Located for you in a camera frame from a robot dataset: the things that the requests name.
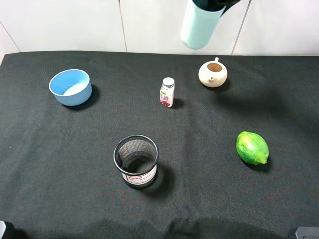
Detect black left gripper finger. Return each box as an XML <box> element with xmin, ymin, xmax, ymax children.
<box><xmin>192</xmin><ymin>0</ymin><xmax>240</xmax><ymax>15</ymax></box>

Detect light teal cup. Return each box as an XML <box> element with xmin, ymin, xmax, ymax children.
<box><xmin>180</xmin><ymin>0</ymin><xmax>226</xmax><ymax>50</ymax></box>

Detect grey robot base corner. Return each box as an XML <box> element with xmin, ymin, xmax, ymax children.
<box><xmin>295</xmin><ymin>227</ymin><xmax>319</xmax><ymax>239</ymax></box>

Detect cream ceramic teapot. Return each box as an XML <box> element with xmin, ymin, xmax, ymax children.
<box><xmin>198</xmin><ymin>57</ymin><xmax>228</xmax><ymax>88</ymax></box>

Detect small white-capped bottle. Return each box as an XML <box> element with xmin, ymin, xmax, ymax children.
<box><xmin>160</xmin><ymin>77</ymin><xmax>175</xmax><ymax>108</ymax></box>

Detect blue bowl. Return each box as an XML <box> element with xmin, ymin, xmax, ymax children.
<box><xmin>49</xmin><ymin>69</ymin><xmax>92</xmax><ymax>107</ymax></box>

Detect black mesh pen holder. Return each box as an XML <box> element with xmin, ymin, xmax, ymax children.
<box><xmin>113</xmin><ymin>134</ymin><xmax>159</xmax><ymax>190</ymax></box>

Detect black table cloth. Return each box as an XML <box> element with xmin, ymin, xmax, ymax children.
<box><xmin>0</xmin><ymin>51</ymin><xmax>319</xmax><ymax>239</ymax></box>

